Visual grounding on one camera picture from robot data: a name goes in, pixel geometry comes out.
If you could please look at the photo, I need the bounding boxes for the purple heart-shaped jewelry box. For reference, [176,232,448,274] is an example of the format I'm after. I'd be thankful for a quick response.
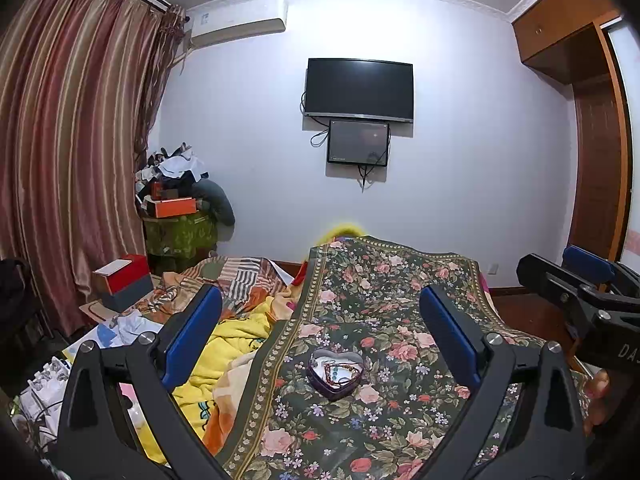
[306,349,364,402]

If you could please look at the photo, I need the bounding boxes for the red and white box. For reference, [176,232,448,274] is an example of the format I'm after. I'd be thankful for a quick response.
[92,255,154,313]

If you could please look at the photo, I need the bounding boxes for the orange shoe box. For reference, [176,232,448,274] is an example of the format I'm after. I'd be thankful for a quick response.
[144,197,198,219]

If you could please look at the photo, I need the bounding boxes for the pink plush slipper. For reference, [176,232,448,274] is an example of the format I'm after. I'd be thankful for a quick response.
[119,382,145,430]

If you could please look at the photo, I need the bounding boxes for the yellow blanket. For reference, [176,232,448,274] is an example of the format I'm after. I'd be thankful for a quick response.
[134,221,371,466]

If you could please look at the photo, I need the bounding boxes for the white air conditioner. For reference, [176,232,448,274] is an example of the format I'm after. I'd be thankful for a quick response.
[190,0,288,49]

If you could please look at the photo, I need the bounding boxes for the person's hand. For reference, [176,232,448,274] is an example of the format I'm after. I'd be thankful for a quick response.
[584,370,610,436]

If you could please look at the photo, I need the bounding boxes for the striped maroon curtain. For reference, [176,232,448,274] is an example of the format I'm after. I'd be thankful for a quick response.
[1,0,186,334]

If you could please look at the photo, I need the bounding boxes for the orange bead necklace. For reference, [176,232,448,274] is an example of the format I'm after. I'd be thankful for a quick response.
[323,360,362,387]

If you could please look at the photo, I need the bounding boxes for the brown wooden wardrobe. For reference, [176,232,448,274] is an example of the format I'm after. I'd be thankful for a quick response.
[512,0,631,260]

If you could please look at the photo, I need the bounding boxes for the patchwork striped quilt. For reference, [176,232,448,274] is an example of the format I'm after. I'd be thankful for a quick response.
[134,256,304,324]

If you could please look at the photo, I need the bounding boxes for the grey stuffed cushion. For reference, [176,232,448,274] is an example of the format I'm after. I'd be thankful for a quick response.
[191,179,235,226]

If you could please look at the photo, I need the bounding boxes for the small black wall monitor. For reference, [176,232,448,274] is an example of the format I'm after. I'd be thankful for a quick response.
[326,119,390,167]

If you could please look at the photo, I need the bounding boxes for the green floral bed cover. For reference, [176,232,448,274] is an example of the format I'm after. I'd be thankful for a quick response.
[214,235,591,480]

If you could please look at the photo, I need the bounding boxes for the large black wall television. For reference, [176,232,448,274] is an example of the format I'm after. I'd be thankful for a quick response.
[303,58,414,124]

